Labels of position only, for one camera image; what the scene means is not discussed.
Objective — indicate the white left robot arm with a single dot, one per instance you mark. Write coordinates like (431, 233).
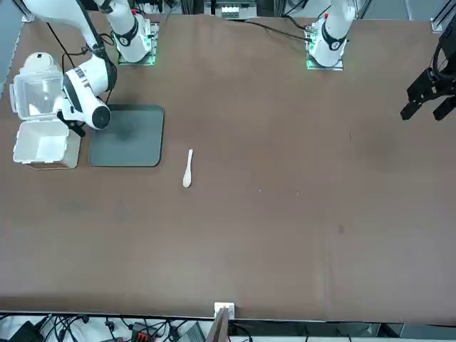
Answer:
(333, 32)

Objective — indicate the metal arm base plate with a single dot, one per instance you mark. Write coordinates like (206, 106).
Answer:
(309, 35)
(154, 39)

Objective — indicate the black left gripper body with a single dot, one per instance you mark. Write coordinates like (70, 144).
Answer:
(425, 85)

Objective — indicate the aluminium frame bracket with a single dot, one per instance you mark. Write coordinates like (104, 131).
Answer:
(440, 21)

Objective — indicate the white plastic container base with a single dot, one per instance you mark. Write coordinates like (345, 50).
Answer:
(39, 149)

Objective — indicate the dark grey square tray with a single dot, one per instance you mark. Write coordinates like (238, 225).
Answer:
(135, 142)

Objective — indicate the black red power strip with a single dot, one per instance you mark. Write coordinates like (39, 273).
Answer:
(140, 333)

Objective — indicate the white power strip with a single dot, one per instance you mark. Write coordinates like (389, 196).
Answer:
(233, 11)

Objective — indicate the white rounded plastic device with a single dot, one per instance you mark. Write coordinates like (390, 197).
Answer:
(39, 61)

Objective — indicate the white plastic spoon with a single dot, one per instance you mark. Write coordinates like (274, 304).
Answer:
(187, 180)

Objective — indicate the white socket box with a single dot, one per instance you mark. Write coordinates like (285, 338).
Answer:
(224, 307)

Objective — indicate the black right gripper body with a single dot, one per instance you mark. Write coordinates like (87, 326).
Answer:
(76, 129)

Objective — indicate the brown wooden board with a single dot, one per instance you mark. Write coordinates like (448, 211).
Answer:
(219, 327)

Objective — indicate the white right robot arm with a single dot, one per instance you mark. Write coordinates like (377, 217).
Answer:
(89, 78)

